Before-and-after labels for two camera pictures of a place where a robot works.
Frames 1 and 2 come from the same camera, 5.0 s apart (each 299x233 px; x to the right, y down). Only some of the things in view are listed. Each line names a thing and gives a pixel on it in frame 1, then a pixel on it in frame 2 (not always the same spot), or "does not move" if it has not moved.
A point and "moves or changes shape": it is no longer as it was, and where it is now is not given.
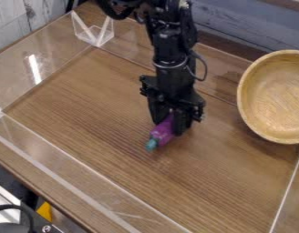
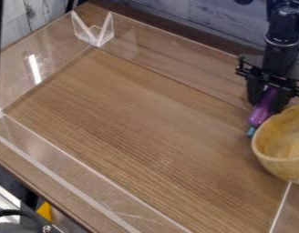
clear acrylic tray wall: x=71 y=114 does not move
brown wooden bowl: x=272 y=97 moves or changes shape
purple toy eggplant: x=162 y=134 → x=264 y=109
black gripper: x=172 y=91 → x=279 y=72
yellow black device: x=46 y=210 does not move
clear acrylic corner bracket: x=94 y=35 does not move
